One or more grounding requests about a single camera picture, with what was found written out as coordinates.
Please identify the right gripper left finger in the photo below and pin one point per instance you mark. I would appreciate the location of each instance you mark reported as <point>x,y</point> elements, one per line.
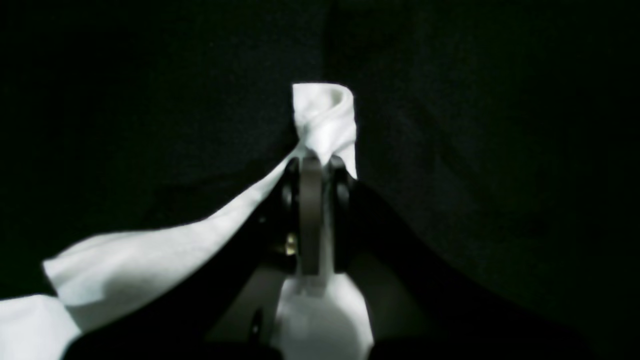
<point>226,309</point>

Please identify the black table cloth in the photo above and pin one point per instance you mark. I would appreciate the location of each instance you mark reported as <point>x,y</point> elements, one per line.
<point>504,132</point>

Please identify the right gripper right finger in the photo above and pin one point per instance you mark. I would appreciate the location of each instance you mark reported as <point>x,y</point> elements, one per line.
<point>420,307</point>

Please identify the white printed t-shirt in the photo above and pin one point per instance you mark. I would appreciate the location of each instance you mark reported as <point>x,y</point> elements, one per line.
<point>102,278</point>

